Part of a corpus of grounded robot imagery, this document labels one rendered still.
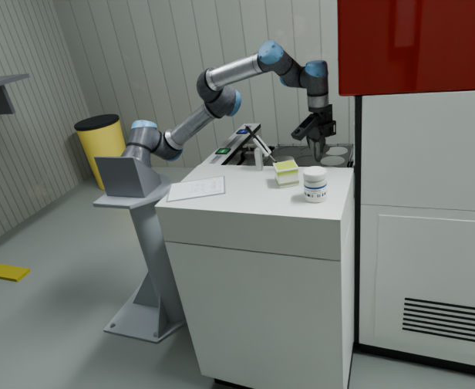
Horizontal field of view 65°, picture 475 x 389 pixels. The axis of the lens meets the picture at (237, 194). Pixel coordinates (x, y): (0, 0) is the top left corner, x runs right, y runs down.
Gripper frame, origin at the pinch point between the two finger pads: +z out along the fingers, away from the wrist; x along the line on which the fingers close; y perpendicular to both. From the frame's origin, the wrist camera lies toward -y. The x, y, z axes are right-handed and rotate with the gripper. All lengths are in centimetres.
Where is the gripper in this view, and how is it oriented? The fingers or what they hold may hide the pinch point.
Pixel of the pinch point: (316, 159)
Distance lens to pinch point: 146.0
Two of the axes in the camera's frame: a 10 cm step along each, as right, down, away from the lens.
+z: 1.4, 8.8, 4.6
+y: 8.5, -3.4, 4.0
